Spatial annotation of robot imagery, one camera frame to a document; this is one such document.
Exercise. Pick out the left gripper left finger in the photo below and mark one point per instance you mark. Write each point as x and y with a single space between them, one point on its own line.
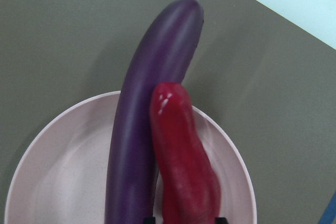
149 220

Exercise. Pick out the pink plate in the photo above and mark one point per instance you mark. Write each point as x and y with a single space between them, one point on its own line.
61 178

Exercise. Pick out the purple eggplant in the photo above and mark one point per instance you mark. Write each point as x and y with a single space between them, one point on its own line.
163 55

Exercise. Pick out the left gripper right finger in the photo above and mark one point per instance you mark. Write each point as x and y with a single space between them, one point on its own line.
220 220

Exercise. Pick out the red chili pepper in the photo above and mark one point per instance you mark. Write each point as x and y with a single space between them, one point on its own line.
191 190

